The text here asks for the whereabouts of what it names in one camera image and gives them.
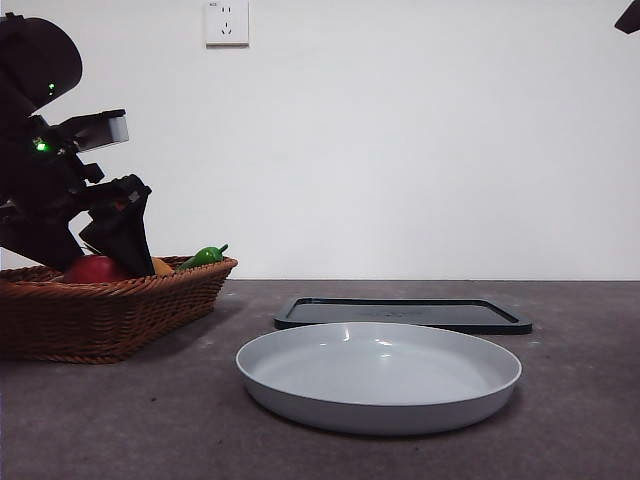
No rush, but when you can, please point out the red tomato with green stem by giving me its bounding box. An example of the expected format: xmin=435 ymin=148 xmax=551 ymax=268
xmin=62 ymin=254 xmax=132 ymax=284

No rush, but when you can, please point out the glossy green chili pepper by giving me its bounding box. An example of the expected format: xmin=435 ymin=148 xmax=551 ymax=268
xmin=175 ymin=243 xmax=230 ymax=272

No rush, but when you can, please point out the brown woven wicker basket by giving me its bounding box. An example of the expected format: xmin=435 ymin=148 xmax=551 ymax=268
xmin=0 ymin=255 xmax=239 ymax=365

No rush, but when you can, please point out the round grey plate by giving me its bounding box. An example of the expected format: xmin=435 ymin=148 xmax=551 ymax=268
xmin=235 ymin=321 xmax=524 ymax=437

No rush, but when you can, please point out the black rectangular tray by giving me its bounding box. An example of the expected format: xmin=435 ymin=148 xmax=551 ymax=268
xmin=273 ymin=297 xmax=534 ymax=336

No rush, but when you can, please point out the pale grey left wrist camera box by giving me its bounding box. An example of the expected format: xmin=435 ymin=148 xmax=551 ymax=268
xmin=62 ymin=108 xmax=130 ymax=154

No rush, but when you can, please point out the white wall socket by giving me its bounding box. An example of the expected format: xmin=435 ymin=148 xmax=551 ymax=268
xmin=204 ymin=1 xmax=251 ymax=50

